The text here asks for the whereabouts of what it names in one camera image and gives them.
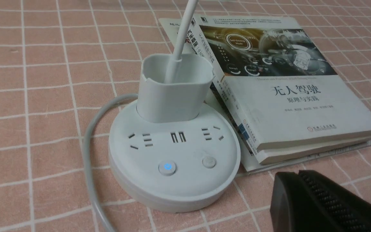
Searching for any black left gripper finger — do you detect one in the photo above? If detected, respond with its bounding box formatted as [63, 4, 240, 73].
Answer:
[270, 170, 371, 232]

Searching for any white desk lamp with sockets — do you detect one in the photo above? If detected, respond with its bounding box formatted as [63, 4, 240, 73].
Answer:
[109, 0, 241, 213]

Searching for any top white self-driving book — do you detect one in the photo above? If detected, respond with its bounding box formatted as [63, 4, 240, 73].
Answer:
[191, 14, 371, 152]

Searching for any middle white book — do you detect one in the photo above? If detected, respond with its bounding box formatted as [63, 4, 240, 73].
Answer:
[158, 18, 371, 165]

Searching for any pink checkered tablecloth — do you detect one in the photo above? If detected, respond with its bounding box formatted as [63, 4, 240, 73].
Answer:
[0, 0, 371, 232]

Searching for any white lamp power cable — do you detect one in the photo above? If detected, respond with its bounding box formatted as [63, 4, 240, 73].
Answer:
[82, 93, 139, 232]

